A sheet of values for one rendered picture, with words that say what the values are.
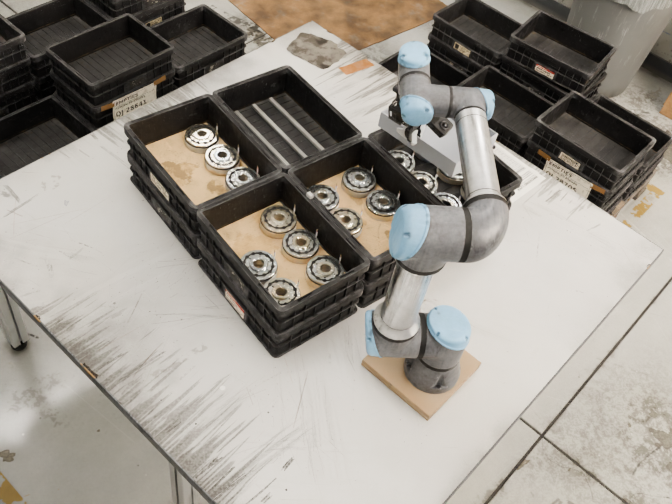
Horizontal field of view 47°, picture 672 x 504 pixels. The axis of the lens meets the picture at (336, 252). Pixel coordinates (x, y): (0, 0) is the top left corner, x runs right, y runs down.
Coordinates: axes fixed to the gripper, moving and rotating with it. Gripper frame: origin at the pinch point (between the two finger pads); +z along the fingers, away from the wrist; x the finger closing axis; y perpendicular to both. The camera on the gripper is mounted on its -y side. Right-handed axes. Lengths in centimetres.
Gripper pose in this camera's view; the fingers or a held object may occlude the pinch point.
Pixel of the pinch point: (416, 141)
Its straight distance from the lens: 215.1
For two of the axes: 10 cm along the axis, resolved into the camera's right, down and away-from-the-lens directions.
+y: -7.7, -5.4, 3.3
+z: 0.6, 4.5, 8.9
